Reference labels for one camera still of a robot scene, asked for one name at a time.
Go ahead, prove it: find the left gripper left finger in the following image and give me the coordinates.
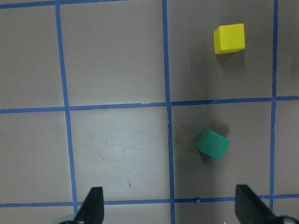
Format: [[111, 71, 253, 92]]
[[73, 187, 104, 224]]

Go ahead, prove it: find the green block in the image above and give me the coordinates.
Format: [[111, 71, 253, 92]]
[[196, 128, 230, 160]]

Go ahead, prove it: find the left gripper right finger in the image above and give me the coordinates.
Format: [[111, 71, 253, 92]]
[[235, 184, 282, 224]]

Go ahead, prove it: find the yellow block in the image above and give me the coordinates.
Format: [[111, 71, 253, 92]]
[[213, 23, 245, 55]]

